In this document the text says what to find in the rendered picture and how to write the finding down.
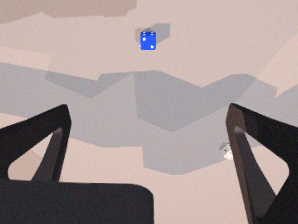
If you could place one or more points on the white die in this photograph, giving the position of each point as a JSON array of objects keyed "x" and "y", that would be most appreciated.
[{"x": 227, "y": 152}]

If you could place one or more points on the blue die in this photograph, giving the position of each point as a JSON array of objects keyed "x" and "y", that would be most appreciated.
[{"x": 148, "y": 41}]

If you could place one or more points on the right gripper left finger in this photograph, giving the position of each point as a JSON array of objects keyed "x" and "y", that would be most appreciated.
[{"x": 18, "y": 138}]

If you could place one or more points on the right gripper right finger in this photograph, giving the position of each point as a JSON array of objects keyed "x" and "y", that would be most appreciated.
[{"x": 281, "y": 139}]

